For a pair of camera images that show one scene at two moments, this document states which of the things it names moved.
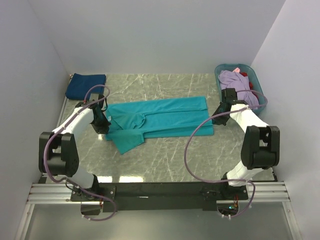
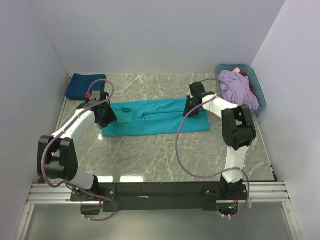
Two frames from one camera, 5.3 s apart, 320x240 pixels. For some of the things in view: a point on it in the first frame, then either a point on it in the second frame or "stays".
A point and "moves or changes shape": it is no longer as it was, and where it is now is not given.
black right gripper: [217, 120] -> [187, 108]
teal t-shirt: [131, 122] moves or changes shape
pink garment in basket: [236, 70] stays
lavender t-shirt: [231, 79] stays
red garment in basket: [250, 83] stays
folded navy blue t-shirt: [79, 83] stays
